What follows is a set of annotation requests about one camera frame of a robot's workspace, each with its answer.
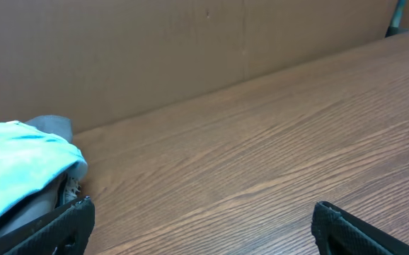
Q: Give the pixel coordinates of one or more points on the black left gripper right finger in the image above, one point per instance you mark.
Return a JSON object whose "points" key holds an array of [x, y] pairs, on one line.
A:
{"points": [[339, 233]]}

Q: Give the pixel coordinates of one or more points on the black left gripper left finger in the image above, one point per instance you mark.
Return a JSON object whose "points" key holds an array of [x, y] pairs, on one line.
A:
{"points": [[65, 230]]}

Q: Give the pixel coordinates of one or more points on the light blue printed t-shirt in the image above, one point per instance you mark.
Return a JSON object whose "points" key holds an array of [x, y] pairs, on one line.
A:
{"points": [[30, 159]]}

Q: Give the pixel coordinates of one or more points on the grey folded garment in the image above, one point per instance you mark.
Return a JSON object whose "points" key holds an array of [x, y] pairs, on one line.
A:
{"points": [[53, 124]]}

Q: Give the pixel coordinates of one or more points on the teal pole with black base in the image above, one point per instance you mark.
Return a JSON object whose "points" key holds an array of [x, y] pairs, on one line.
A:
{"points": [[394, 26]]}

